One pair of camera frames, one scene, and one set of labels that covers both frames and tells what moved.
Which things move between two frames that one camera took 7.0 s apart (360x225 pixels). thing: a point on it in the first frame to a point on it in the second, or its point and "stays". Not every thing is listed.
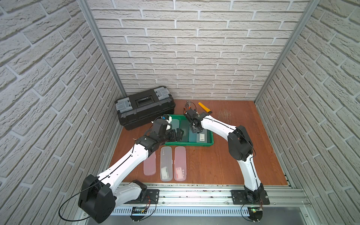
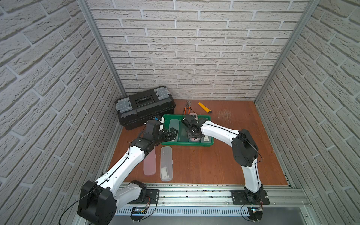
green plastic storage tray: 190,138 stays
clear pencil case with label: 166,164 stays
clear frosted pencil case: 175,123 stays
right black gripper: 193,130 to 190,135
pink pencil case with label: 180,163 to 192,139
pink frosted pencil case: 149,165 stays
